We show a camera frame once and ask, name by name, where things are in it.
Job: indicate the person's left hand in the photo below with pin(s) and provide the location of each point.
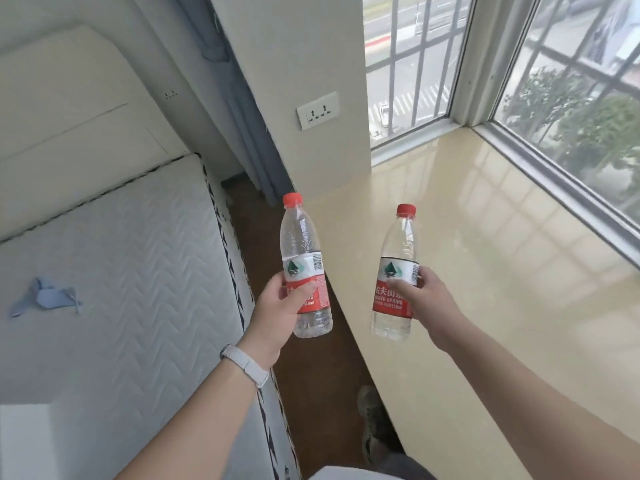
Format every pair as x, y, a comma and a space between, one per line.
265, 324

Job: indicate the person's right hand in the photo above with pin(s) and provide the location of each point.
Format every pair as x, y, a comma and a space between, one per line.
435, 307

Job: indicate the person's left thumb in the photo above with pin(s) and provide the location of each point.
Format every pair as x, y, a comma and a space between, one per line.
300, 293

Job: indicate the person's right thumb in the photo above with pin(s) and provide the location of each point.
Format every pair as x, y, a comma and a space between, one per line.
402, 288

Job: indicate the clear water bottle red label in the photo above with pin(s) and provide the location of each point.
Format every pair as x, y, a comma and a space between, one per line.
302, 254
397, 259

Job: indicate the person's left forearm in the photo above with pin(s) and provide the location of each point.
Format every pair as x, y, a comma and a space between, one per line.
200, 419

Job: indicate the person's right forearm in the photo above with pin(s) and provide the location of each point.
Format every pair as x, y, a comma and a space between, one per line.
530, 404

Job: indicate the beige glossy windowsill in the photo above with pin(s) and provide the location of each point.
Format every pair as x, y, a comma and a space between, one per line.
490, 274

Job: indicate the white wrist band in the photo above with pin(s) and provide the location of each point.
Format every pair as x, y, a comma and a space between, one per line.
246, 364

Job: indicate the grey sneaker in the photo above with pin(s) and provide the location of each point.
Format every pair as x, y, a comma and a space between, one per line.
374, 424

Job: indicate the white quilted mattress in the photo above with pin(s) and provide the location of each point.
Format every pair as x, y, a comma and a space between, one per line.
130, 294

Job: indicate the blue-grey curtain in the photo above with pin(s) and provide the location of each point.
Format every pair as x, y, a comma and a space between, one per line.
245, 109

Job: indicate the narrow barred window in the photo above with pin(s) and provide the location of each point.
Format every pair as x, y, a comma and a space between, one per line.
410, 64

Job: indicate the blue crumpled cloth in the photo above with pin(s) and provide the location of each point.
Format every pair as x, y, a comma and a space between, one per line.
47, 296

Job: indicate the wide barred window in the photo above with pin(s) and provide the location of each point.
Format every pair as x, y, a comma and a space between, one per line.
575, 94

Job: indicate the cream padded headboard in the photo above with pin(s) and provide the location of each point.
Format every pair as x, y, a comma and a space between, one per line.
70, 129

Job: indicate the white double wall socket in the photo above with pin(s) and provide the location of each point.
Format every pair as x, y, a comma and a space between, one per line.
318, 110

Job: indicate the small white wall socket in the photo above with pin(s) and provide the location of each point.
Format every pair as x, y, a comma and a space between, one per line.
171, 94

